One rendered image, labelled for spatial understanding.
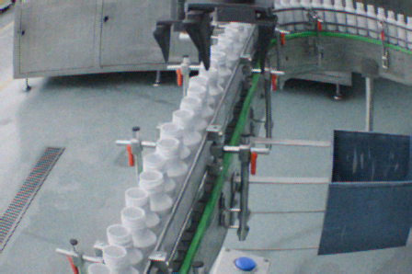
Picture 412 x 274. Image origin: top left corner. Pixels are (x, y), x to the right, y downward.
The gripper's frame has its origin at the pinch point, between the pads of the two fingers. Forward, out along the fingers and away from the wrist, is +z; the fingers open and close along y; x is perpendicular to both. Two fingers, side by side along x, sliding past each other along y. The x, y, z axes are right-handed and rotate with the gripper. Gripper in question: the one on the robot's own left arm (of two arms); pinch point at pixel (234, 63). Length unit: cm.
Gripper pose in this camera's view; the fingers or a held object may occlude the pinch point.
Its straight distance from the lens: 80.3
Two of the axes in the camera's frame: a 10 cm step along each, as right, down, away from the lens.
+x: 1.9, -4.1, 8.9
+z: 0.3, 9.1, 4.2
